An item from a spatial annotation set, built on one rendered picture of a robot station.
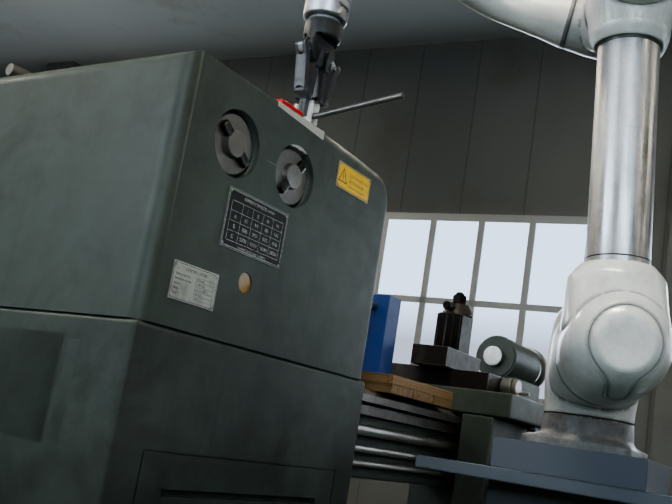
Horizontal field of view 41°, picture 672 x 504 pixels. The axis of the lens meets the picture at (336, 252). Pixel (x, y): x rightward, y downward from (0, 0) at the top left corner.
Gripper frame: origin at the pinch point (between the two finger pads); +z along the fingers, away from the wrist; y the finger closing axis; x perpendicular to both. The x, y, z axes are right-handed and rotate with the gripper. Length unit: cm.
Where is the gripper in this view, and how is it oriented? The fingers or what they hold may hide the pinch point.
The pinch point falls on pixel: (307, 119)
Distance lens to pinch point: 173.2
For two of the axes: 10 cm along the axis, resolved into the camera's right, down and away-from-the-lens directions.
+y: 5.3, 2.6, 8.1
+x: -8.3, -0.2, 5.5
